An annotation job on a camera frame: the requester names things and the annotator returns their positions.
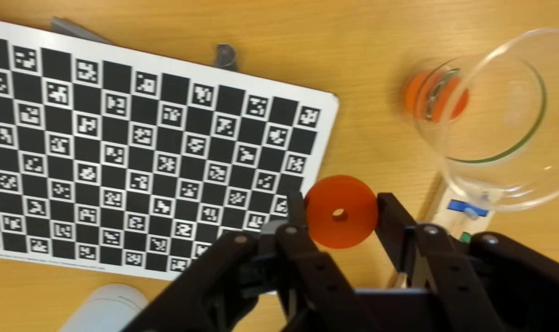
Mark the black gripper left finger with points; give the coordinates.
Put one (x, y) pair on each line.
(228, 287)

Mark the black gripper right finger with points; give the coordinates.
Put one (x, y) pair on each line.
(487, 287)

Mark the wooden number puzzle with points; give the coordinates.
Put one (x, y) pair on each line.
(468, 212)

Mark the clear plastic cup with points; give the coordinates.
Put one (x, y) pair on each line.
(505, 177)

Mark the white paper cup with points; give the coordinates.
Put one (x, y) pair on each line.
(105, 309)

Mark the black white checkered marker board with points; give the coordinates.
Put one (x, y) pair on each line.
(136, 153)

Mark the small gray knob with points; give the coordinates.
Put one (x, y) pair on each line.
(225, 55)

